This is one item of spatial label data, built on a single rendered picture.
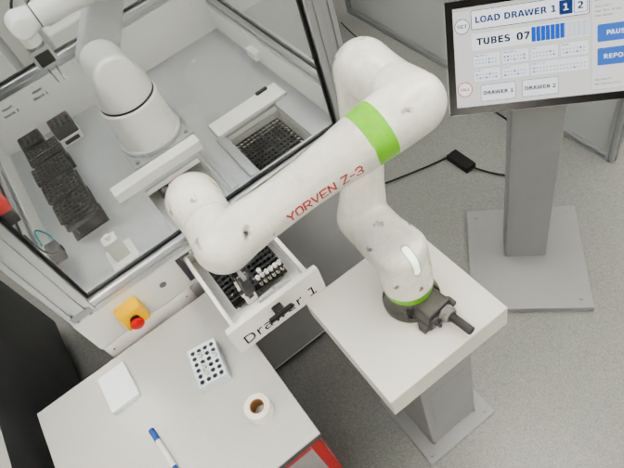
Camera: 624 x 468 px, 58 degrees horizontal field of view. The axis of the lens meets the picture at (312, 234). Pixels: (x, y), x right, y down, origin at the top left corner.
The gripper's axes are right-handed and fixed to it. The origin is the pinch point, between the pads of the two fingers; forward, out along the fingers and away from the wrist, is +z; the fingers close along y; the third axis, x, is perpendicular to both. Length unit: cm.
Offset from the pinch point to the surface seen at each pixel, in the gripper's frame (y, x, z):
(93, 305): -32.5, -33.3, 8.6
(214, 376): -1.5, -18.9, 25.5
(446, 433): 33, 32, 100
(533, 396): 44, 65, 100
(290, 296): 0.6, 9.1, 13.4
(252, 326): 0.2, -3.4, 14.3
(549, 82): 6, 100, -1
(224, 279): -19.9, -1.1, 17.7
